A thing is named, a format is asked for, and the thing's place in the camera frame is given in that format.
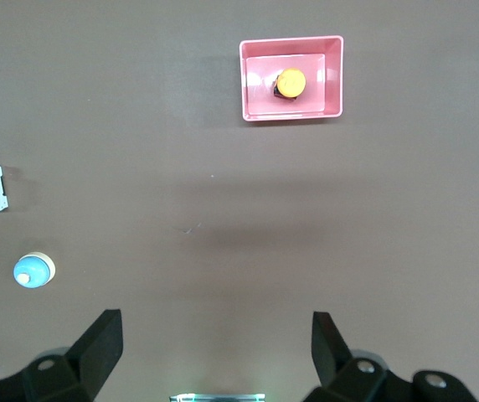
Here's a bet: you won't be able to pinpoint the pink plastic bin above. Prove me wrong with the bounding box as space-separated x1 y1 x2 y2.
239 34 345 122

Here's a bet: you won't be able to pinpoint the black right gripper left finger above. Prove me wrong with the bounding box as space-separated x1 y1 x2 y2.
0 308 124 402

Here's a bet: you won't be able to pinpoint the blue service bell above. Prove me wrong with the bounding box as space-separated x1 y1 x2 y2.
13 251 57 290

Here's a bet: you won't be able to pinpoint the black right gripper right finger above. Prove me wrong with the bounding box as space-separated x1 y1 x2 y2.
301 310 479 402

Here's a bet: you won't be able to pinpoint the yellow push button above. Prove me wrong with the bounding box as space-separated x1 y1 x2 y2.
272 67 307 101

